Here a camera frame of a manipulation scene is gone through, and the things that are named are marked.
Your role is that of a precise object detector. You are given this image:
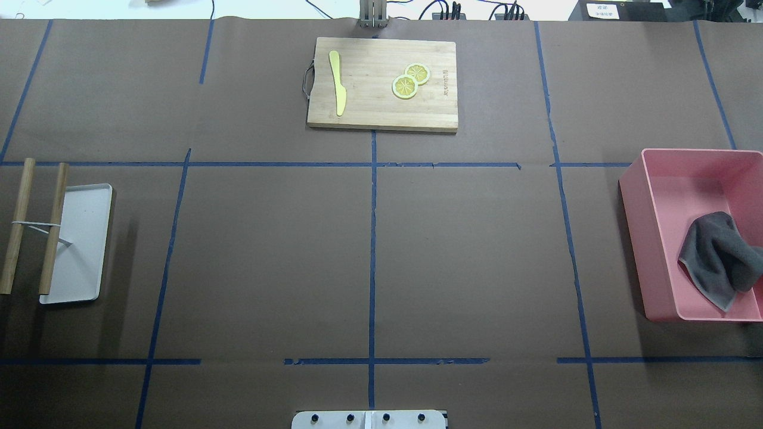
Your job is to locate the outer wooden rack rod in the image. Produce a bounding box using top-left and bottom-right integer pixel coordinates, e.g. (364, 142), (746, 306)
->
(1, 158), (36, 295)

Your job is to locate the yellow plastic knife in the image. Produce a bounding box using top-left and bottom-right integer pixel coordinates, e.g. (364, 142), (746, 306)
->
(328, 51), (347, 117)

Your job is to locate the pink plastic bin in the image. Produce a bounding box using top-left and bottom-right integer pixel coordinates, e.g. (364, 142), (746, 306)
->
(619, 148), (762, 322)

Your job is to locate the lemon slice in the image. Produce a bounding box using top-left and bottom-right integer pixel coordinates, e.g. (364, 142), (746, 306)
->
(390, 74), (419, 100)
(404, 63), (432, 85)

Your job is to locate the bamboo cutting board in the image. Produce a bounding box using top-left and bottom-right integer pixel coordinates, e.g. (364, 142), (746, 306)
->
(307, 36), (460, 134)

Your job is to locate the grey cleaning cloth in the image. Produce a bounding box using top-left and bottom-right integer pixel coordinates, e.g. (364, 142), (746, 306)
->
(678, 212), (762, 313)

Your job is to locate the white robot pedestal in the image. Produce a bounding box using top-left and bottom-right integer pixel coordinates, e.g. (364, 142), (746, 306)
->
(291, 409), (449, 428)

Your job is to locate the aluminium frame post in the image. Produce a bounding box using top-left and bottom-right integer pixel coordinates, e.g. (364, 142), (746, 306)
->
(359, 0), (389, 28)

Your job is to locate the front lemon slice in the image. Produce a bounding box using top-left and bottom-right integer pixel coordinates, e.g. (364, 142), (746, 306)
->
(390, 74), (419, 100)

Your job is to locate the black box with label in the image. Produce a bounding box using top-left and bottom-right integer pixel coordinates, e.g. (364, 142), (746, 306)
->
(567, 1), (673, 22)

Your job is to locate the rear lemon slice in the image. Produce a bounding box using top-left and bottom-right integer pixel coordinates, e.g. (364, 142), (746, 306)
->
(404, 63), (432, 85)

